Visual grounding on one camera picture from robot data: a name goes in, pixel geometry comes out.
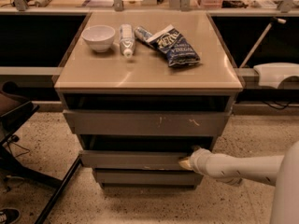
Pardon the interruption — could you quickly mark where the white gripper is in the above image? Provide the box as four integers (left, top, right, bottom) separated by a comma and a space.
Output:
178, 146, 212, 175

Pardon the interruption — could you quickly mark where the grey drawer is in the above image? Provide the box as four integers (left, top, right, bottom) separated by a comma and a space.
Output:
93, 169, 202, 187
64, 109, 229, 136
79, 135, 215, 171

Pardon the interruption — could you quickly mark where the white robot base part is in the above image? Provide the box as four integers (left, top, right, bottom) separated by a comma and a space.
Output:
253, 63, 299, 89

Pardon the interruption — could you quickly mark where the grey bottom drawer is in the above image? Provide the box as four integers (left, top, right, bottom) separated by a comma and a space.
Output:
93, 169, 202, 187

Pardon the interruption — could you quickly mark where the grey top drawer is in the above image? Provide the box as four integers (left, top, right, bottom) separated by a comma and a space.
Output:
64, 109, 229, 136

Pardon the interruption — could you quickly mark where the blue vinegar chip bag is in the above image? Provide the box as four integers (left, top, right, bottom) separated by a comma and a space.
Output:
135, 25, 200, 68

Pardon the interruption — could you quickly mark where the clear plastic water bottle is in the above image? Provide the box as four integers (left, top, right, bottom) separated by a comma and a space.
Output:
119, 24, 135, 58

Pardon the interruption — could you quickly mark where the white bowl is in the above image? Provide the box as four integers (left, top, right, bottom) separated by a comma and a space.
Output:
81, 25, 116, 52

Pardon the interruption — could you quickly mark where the black office chair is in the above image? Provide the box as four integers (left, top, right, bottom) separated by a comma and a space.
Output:
0, 80, 88, 224

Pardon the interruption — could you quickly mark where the black sneaker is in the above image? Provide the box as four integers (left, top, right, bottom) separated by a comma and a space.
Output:
0, 208, 21, 224

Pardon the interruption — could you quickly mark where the black floor cable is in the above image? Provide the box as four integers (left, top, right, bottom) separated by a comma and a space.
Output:
4, 133, 32, 159

